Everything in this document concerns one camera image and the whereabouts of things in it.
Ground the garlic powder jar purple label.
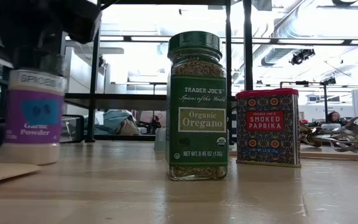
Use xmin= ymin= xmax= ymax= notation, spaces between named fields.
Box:
xmin=3 ymin=67 xmax=67 ymax=166

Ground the black camera stand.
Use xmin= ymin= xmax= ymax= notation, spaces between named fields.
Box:
xmin=280 ymin=77 xmax=337 ymax=124

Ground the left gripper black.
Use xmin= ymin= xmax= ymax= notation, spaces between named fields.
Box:
xmin=0 ymin=0 xmax=102 ymax=75

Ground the teal cloth heap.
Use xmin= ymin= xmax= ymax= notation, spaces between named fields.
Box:
xmin=93 ymin=109 xmax=141 ymax=136

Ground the smoked paprika patterned tin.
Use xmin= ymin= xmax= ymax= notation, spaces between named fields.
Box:
xmin=235 ymin=88 xmax=302 ymax=168

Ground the oregano jar green lid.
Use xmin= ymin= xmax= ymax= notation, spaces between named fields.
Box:
xmin=165 ymin=30 xmax=229 ymax=182

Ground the metal spiral whisk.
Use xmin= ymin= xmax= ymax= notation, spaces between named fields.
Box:
xmin=300 ymin=116 xmax=358 ymax=154

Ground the person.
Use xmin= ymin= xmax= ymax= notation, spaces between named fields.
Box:
xmin=326 ymin=111 xmax=341 ymax=124

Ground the black frame dark wood shelf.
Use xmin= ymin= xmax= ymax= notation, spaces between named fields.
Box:
xmin=63 ymin=0 xmax=254 ymax=144

